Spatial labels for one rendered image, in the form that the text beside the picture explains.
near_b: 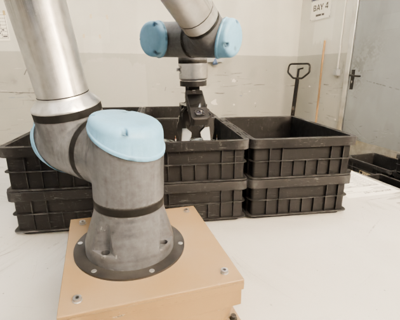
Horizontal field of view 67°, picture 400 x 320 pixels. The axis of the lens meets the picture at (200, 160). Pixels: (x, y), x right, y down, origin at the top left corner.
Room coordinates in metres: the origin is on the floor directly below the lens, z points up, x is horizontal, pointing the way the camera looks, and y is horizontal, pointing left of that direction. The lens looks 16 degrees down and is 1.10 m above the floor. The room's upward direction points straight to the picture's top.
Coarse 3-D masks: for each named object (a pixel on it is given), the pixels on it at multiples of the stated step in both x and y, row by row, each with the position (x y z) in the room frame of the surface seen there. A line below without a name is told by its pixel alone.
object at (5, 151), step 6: (18, 138) 0.76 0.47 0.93; (24, 138) 0.79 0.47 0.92; (6, 144) 0.70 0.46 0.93; (12, 144) 0.72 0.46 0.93; (0, 150) 0.66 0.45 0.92; (6, 150) 0.66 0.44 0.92; (12, 150) 0.66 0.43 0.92; (18, 150) 0.67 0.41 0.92; (24, 150) 0.67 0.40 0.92; (30, 150) 0.67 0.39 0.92; (0, 156) 0.66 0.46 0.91; (6, 156) 0.66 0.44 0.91; (12, 156) 0.66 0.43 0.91; (18, 156) 0.67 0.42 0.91; (24, 156) 0.67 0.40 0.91; (30, 156) 0.67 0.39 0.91; (36, 156) 0.67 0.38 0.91
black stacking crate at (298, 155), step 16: (240, 128) 1.14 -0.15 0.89; (256, 128) 1.15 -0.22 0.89; (272, 128) 1.16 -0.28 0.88; (288, 128) 1.17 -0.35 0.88; (304, 128) 1.06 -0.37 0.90; (320, 128) 0.96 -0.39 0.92; (256, 160) 0.76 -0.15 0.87; (272, 160) 0.77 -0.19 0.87; (288, 160) 0.77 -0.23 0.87; (304, 160) 0.77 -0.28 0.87; (320, 160) 0.79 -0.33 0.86; (336, 160) 0.79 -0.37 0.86; (256, 176) 0.76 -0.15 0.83; (272, 176) 0.77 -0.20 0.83; (288, 176) 0.77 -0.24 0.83; (304, 176) 0.77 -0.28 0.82
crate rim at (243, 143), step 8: (160, 120) 1.09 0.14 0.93; (168, 120) 1.10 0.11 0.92; (232, 128) 0.90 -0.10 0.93; (240, 136) 0.79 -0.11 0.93; (168, 144) 0.72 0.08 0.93; (176, 144) 0.72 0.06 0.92; (184, 144) 0.72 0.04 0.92; (192, 144) 0.72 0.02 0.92; (200, 144) 0.73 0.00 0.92; (208, 144) 0.73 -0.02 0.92; (216, 144) 0.73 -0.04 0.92; (224, 144) 0.74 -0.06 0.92; (232, 144) 0.74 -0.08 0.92; (240, 144) 0.74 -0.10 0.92; (248, 144) 0.75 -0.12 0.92
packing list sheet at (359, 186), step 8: (352, 176) 1.12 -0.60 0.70; (360, 176) 1.12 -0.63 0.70; (352, 184) 1.03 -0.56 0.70; (360, 184) 1.03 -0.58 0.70; (368, 184) 1.03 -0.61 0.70; (376, 184) 1.03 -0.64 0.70; (352, 192) 0.95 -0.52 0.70; (360, 192) 0.95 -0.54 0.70; (368, 192) 0.95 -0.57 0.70; (376, 192) 0.95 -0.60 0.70; (384, 192) 0.95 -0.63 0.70; (392, 192) 0.95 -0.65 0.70
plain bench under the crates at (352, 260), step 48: (0, 192) 0.95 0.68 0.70; (0, 240) 0.65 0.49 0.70; (48, 240) 0.65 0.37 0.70; (240, 240) 0.65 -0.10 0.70; (288, 240) 0.65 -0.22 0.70; (336, 240) 0.65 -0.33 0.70; (384, 240) 0.65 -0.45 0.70; (0, 288) 0.48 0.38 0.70; (48, 288) 0.48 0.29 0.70; (288, 288) 0.48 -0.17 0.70; (336, 288) 0.48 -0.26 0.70; (384, 288) 0.48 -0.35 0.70
